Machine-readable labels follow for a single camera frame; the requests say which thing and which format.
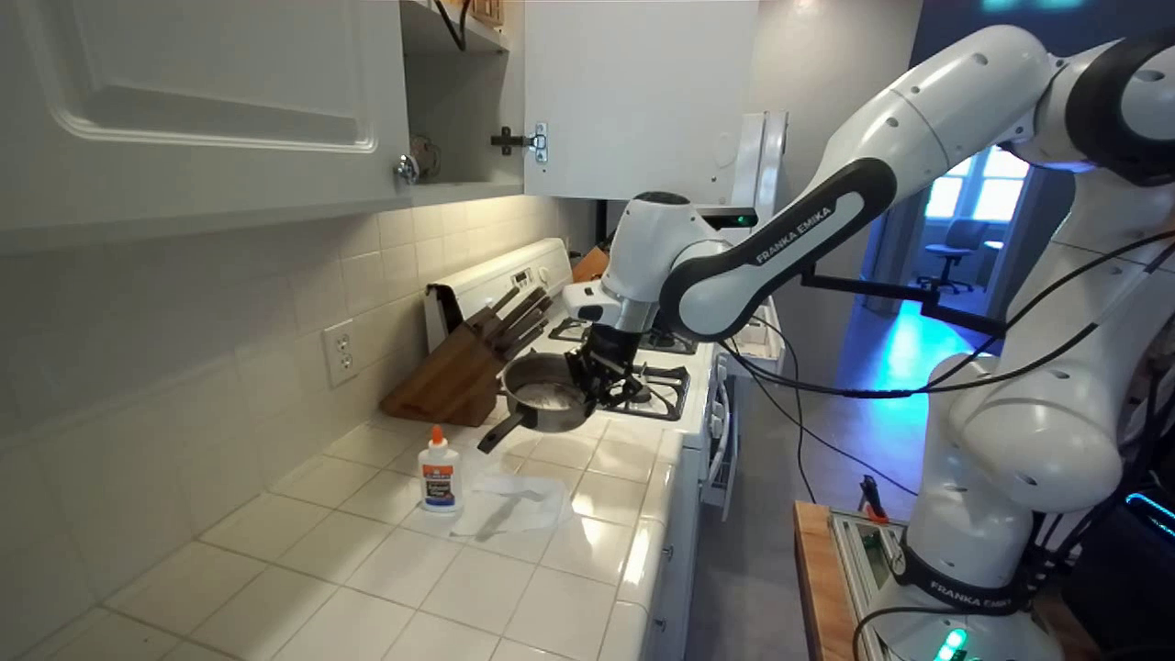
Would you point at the dark wooden knife block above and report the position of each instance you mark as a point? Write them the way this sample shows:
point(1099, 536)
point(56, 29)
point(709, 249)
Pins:
point(452, 373)

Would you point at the white closed cabinet door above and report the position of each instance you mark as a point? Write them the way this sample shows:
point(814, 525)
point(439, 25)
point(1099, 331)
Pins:
point(184, 96)

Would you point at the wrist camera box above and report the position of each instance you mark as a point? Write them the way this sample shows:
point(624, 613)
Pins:
point(584, 304)

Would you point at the white glue bottle orange cap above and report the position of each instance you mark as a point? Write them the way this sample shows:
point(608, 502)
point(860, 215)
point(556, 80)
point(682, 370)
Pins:
point(439, 480)

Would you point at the white gas stove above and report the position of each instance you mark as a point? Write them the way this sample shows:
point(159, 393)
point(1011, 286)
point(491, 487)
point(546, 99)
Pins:
point(516, 267)

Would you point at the office chair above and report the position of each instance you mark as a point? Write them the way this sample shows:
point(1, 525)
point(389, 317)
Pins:
point(949, 257)

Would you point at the open wall cabinet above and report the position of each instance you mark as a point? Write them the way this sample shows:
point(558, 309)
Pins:
point(460, 111)

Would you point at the black cabinet hinge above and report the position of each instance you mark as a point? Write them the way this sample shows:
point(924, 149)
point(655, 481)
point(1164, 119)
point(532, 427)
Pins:
point(516, 142)

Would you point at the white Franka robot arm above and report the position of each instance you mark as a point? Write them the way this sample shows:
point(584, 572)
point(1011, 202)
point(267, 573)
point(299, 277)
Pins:
point(977, 121)

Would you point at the white open cabinet door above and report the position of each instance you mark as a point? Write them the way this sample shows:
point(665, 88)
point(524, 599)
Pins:
point(610, 75)

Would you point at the metal cabinet knob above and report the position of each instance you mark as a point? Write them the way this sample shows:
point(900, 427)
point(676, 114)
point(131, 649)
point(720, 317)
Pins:
point(405, 165)

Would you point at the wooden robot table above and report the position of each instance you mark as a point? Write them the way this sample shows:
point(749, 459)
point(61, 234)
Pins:
point(819, 589)

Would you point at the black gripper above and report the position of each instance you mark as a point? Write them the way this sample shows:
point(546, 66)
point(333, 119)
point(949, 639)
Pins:
point(614, 348)

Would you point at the white crumpled cloth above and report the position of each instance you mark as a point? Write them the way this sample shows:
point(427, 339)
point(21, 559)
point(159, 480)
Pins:
point(519, 504)

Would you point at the bright window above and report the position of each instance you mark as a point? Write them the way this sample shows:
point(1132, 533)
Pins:
point(977, 189)

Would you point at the white wall outlet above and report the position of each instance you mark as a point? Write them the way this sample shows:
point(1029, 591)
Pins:
point(340, 355)

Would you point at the black camera on stand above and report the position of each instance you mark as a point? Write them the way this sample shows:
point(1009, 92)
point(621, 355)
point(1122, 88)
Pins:
point(737, 219)

